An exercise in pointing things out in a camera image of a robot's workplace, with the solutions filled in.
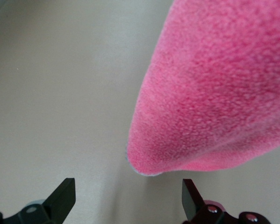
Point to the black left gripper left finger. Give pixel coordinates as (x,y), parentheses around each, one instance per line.
(60,200)

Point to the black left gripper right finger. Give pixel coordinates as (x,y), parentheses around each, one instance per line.
(191,200)

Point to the pink towel with grey back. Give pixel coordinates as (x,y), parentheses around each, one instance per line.
(212,93)

